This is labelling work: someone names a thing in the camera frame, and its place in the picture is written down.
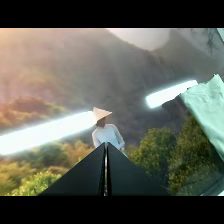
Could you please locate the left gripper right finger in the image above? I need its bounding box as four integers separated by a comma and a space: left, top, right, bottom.
106, 142, 169, 197

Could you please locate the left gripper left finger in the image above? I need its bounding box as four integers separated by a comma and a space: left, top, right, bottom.
39, 142, 107, 197

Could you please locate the pale green shirt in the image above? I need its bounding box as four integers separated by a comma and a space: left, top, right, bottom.
180, 73, 224, 162

